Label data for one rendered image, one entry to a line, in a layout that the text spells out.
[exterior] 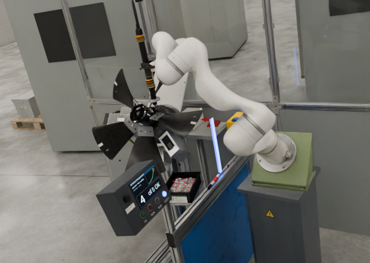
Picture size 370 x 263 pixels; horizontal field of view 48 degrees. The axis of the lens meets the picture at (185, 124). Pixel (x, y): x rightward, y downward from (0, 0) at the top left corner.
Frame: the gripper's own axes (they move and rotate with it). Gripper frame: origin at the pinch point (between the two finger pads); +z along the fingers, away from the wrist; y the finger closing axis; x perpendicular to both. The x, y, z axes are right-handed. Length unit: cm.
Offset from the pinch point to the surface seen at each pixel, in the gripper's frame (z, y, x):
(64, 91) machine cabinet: 234, 137, -68
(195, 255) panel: -37, -40, -88
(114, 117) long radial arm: 42, 8, -37
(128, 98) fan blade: 23.7, 5.5, -22.1
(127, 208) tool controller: -41, -81, -31
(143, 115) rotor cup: 4.5, -6.3, -27.8
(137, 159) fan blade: 5, -20, -49
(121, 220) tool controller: -39, -83, -35
